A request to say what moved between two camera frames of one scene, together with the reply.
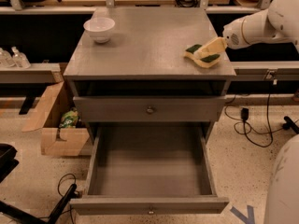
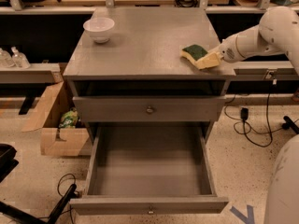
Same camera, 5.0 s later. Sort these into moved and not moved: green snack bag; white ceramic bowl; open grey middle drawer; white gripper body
Moved: white gripper body
Not moved: green snack bag; open grey middle drawer; white ceramic bowl
